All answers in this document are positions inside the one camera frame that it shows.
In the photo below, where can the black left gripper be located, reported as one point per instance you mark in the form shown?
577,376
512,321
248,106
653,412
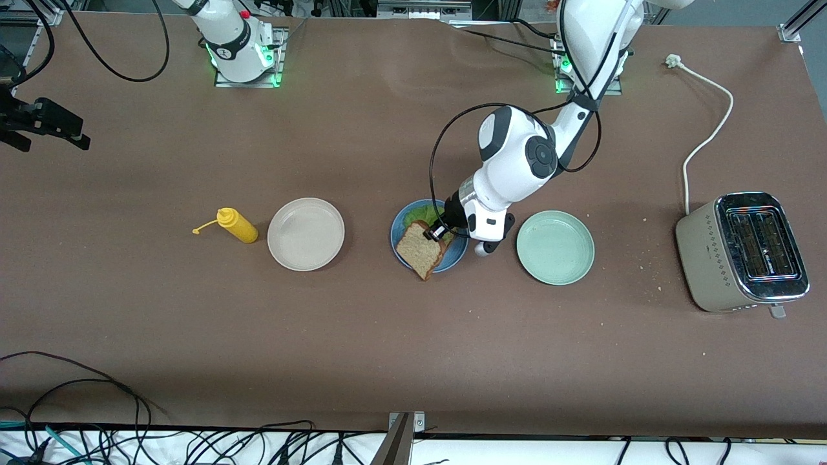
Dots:
453,212

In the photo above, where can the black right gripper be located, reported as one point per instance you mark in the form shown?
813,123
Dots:
40,117

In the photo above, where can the green lettuce leaf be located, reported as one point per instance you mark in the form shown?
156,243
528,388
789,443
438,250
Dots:
420,212

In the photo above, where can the yellow mustard squeeze bottle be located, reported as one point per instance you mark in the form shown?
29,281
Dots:
239,227

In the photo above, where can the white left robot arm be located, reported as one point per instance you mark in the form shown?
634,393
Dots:
517,155

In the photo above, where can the blue round plate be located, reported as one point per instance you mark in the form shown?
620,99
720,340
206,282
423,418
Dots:
455,255

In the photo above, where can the pale green round plate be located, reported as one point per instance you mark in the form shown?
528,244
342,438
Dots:
555,247

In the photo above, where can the beige round plate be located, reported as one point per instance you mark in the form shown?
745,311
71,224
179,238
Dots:
305,234

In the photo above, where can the brown table cover sheet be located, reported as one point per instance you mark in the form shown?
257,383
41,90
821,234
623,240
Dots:
413,349

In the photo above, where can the grey metal bar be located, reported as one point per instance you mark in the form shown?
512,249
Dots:
394,449

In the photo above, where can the grey equipment box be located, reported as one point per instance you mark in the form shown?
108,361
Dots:
423,9

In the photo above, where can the orange snack packet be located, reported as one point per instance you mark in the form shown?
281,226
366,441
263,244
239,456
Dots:
551,5

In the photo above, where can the beige chrome toaster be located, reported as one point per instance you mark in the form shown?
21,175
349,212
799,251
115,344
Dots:
711,258

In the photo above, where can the aluminium frame profile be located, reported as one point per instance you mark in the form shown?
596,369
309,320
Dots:
39,39
798,22

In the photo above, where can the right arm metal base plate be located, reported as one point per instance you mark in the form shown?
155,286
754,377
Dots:
223,82

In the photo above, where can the silver corner bracket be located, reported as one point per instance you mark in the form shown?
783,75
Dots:
418,421

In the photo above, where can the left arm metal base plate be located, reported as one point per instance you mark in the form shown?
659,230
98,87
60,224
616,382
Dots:
614,91

